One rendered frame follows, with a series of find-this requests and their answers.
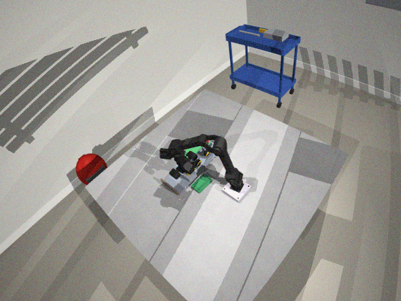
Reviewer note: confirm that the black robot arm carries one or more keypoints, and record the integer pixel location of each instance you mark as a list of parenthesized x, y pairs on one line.
[(177, 148)]

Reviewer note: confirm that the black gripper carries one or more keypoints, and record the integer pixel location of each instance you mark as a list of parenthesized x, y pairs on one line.
[(175, 173)]

